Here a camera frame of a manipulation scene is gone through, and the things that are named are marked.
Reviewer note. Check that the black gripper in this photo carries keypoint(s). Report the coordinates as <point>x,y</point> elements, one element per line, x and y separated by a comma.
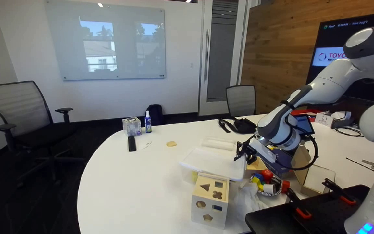
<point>273,158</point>

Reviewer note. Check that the white plastic lid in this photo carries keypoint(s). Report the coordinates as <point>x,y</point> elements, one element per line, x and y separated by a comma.
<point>215,162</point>

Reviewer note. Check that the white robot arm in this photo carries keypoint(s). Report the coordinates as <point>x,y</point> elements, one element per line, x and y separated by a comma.
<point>329,86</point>

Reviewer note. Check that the small open wooden box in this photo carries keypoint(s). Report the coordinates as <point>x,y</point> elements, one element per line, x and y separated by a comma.
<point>256,165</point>

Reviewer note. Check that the colourful toy pile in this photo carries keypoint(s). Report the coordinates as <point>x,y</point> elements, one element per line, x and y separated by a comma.
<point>268,184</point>

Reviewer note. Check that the grey mesh office chair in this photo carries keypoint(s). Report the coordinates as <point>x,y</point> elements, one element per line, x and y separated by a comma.
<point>241,100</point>

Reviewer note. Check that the wooden shape sorter box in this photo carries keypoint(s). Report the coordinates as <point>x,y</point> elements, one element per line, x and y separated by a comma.
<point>210,203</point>

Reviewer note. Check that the black tablet display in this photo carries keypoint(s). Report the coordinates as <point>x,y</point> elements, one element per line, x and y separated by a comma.
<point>304,125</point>

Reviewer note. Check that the open cardboard box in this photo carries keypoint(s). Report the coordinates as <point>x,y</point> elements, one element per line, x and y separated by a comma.
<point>310,177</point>

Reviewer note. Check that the whiteboard cleaner spray bottle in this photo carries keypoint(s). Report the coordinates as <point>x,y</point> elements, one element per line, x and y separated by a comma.
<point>148,123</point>

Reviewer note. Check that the glass whiteboard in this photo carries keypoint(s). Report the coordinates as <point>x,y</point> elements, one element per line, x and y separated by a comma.
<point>99,41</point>

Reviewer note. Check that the black mesh office chair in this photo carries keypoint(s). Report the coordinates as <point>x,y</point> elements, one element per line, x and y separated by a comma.
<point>28,125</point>

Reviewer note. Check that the black bag with straps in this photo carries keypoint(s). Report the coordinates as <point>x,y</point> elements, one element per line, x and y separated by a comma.
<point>239,125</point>

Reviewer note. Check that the orange handled clamp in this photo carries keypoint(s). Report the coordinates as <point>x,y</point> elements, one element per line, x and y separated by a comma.
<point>297,204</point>
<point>339,191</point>

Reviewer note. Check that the wall television screen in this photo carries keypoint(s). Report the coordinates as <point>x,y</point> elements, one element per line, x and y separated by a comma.
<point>329,46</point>

